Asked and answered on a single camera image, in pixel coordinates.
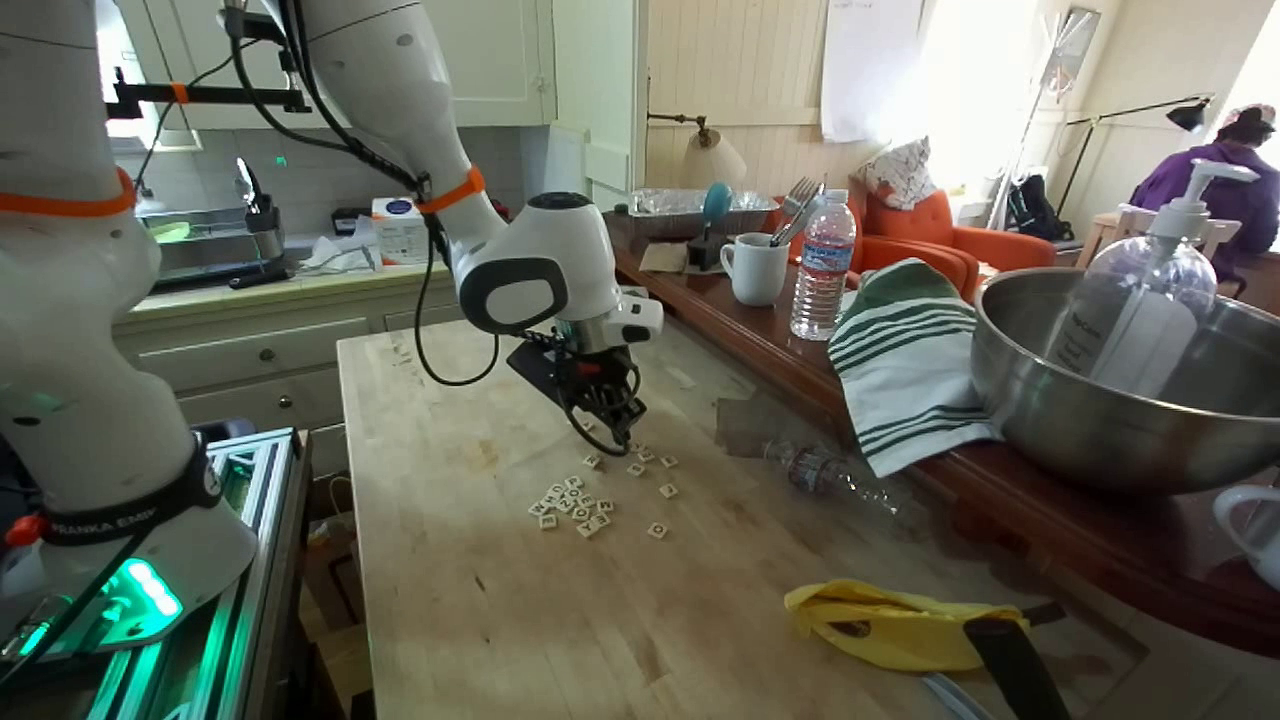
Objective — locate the white letter tile O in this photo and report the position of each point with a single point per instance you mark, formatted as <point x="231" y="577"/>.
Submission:
<point x="659" y="528"/>

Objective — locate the dark brown wooden table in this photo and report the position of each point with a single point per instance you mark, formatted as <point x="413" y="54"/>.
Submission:
<point x="1012" y="524"/>

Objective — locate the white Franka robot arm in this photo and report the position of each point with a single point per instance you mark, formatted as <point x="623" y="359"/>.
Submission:
<point x="81" y="334"/>

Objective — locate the black floor lamp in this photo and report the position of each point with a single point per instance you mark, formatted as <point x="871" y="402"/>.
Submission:
<point x="1188" y="115"/>

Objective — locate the white ceramic mug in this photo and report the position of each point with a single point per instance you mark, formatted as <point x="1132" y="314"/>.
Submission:
<point x="1255" y="534"/>
<point x="753" y="275"/>

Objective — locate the cream shade table lamp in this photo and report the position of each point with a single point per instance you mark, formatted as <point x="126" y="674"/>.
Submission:
<point x="713" y="162"/>

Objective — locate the orange sofa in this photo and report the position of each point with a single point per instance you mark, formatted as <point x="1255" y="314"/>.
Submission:
<point x="1003" y="249"/>

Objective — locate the white letter tile Z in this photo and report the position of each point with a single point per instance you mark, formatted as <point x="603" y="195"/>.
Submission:
<point x="569" y="503"/>

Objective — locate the white hanging paper sheet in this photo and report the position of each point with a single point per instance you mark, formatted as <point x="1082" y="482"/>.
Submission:
<point x="873" y="64"/>

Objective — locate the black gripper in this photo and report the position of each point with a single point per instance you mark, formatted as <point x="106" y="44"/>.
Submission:
<point x="603" y="377"/>

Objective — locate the black block stand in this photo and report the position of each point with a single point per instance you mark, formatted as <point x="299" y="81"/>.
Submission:
<point x="700" y="249"/>

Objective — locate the black mount rod orange ties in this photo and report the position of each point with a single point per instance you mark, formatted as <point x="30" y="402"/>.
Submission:
<point x="240" y="98"/>

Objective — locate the stainless steel mixing bowl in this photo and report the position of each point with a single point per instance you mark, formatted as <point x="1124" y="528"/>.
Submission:
<point x="1106" y="425"/>

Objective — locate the black backpack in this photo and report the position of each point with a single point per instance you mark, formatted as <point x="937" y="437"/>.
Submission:
<point x="1034" y="206"/>

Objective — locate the clear pump sanitizer bottle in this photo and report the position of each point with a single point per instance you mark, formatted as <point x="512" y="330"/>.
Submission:
<point x="1132" y="334"/>

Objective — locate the aluminium rail frame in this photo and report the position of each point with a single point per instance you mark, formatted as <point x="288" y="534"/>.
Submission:
<point x="263" y="573"/>

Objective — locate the patterned cushion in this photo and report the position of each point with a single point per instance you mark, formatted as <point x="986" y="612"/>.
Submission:
<point x="901" y="171"/>

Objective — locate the green striped white towel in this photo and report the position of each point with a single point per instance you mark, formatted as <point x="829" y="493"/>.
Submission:
<point x="906" y="373"/>

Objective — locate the clear plastic water bottle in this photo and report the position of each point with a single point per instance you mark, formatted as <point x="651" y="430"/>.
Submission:
<point x="821" y="281"/>

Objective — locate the yellow banana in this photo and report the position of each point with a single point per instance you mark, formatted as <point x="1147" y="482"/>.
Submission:
<point x="893" y="624"/>

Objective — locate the white letter tile H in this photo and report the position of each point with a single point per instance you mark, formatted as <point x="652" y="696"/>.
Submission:
<point x="559" y="493"/>

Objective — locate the white drawer cabinet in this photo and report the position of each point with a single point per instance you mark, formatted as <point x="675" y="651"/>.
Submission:
<point x="240" y="362"/>

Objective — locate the white roll blue label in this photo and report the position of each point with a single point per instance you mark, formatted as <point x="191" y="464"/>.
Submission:
<point x="399" y="227"/>

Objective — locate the crumpled clear plastic wrap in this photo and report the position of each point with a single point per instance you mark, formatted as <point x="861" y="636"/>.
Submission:
<point x="834" y="482"/>

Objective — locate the person in purple shirt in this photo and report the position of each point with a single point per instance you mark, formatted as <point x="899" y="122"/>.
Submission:
<point x="1212" y="185"/>

